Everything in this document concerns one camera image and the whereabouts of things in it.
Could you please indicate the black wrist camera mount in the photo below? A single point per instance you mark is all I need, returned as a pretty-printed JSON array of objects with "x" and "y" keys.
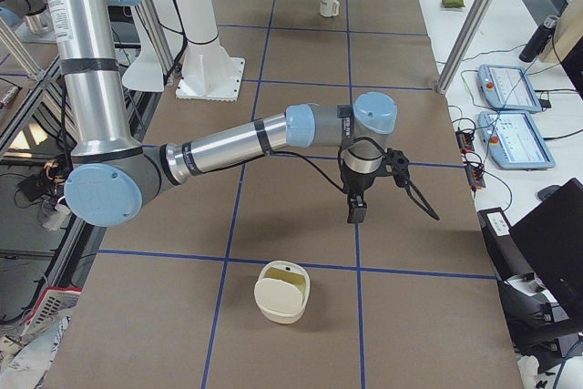
[{"x": 395, "y": 165}]

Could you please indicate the white ceramic mug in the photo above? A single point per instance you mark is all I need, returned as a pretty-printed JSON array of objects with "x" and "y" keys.
[{"x": 329, "y": 8}]

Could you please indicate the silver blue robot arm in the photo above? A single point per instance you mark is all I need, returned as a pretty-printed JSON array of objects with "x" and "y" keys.
[{"x": 114, "y": 175}]

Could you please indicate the white central pedestal column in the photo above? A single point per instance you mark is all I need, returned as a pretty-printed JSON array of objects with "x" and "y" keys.
[{"x": 182, "y": 33}]

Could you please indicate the green bean bag pouch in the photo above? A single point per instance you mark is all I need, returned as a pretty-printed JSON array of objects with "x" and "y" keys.
[{"x": 452, "y": 4}]

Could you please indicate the upper teach pendant tablet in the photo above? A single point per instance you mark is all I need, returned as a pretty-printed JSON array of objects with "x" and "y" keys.
[{"x": 507, "y": 88}]

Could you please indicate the cream swing-lid trash bin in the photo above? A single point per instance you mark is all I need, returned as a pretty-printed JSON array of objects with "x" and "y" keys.
[{"x": 282, "y": 291}]

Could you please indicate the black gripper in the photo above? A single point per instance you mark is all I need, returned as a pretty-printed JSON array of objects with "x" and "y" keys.
[{"x": 356, "y": 183}]

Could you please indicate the black water bottle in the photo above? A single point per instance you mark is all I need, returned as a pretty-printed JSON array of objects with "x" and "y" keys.
[{"x": 538, "y": 41}]

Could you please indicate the aluminium frame post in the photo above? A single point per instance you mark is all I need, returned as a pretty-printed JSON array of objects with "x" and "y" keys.
[{"x": 464, "y": 39}]

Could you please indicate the black laptop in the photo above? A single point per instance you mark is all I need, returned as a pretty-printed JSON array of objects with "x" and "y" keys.
[{"x": 550, "y": 239}]

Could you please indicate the black computer mouse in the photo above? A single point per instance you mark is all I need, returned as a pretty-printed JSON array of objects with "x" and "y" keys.
[{"x": 547, "y": 192}]

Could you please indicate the teach pendant tablet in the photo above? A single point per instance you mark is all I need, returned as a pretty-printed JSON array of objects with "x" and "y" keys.
[
  {"x": 507, "y": 88},
  {"x": 513, "y": 141}
]

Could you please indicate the lower teach pendant tablet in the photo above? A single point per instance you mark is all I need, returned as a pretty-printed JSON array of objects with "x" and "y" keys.
[{"x": 513, "y": 141}]

